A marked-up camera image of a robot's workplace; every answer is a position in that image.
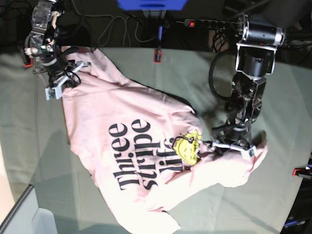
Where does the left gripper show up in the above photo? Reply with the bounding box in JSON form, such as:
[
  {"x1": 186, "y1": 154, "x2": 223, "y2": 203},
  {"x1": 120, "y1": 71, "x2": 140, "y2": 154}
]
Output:
[{"x1": 211, "y1": 122, "x2": 253, "y2": 154}]

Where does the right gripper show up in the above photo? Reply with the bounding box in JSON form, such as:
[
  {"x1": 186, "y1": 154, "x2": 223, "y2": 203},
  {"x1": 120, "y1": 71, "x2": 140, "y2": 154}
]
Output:
[{"x1": 33, "y1": 46, "x2": 91, "y2": 89}]

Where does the pink t-shirt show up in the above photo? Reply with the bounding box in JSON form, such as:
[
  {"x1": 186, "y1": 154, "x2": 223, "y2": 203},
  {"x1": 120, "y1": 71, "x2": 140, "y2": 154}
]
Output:
[{"x1": 62, "y1": 48, "x2": 268, "y2": 234}]

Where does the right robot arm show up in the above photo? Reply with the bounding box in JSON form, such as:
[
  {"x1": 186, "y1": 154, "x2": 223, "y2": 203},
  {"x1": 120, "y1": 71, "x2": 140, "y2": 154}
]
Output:
[{"x1": 24, "y1": 0, "x2": 86, "y2": 90}]

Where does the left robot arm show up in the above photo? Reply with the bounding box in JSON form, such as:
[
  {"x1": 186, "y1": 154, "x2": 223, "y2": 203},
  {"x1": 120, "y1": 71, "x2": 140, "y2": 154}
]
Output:
[{"x1": 208, "y1": 13, "x2": 285, "y2": 157}]

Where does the red black left clamp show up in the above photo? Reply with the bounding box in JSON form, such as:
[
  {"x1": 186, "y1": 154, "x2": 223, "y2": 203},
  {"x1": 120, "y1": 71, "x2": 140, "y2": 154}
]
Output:
[{"x1": 22, "y1": 50, "x2": 33, "y2": 68}]

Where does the red black clamp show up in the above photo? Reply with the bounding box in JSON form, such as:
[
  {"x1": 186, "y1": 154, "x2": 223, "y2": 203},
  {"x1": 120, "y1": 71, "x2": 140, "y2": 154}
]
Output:
[
  {"x1": 292, "y1": 164, "x2": 312, "y2": 179},
  {"x1": 154, "y1": 49, "x2": 162, "y2": 63},
  {"x1": 22, "y1": 50, "x2": 33, "y2": 68}
]

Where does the grey-green table cloth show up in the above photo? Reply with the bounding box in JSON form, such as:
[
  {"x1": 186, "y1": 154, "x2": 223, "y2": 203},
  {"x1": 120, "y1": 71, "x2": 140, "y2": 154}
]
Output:
[{"x1": 0, "y1": 48, "x2": 312, "y2": 234}]

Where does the red black right clamp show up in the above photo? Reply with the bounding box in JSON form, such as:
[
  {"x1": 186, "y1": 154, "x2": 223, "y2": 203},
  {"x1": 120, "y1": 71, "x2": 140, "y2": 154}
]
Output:
[{"x1": 292, "y1": 164, "x2": 312, "y2": 179}]

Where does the red black centre clamp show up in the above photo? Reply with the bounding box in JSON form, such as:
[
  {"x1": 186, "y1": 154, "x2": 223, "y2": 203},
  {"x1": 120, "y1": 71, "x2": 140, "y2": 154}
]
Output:
[{"x1": 154, "y1": 49, "x2": 162, "y2": 63}]

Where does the white power strip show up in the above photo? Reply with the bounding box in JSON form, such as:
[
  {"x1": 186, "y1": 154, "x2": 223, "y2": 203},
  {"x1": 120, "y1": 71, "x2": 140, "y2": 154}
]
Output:
[{"x1": 183, "y1": 19, "x2": 237, "y2": 30}]

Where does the white plastic bin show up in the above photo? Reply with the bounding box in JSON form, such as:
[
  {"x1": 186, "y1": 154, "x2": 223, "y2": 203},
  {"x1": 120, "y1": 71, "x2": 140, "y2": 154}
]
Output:
[{"x1": 0, "y1": 185, "x2": 58, "y2": 234}]

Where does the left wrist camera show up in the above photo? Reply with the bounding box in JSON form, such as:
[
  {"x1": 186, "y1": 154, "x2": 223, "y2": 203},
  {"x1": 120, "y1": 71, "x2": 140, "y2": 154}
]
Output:
[{"x1": 244, "y1": 145, "x2": 256, "y2": 160}]

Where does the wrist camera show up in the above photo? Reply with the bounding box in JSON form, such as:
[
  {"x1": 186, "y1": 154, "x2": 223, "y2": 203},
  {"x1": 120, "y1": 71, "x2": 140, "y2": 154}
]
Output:
[
  {"x1": 244, "y1": 145, "x2": 256, "y2": 160},
  {"x1": 45, "y1": 87, "x2": 62, "y2": 100}
]

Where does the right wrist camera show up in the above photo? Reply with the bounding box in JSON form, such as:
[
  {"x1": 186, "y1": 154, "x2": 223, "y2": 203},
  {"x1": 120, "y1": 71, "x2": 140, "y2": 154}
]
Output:
[{"x1": 45, "y1": 87, "x2": 62, "y2": 100}]

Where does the white cable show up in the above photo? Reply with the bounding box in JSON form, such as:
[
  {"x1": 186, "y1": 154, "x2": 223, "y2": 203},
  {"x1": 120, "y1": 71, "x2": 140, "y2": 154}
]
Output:
[{"x1": 70, "y1": 0, "x2": 161, "y2": 47}]

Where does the black cable bundle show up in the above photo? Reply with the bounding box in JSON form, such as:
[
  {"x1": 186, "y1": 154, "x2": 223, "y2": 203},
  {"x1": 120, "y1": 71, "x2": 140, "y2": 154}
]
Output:
[{"x1": 209, "y1": 30, "x2": 231, "y2": 53}]

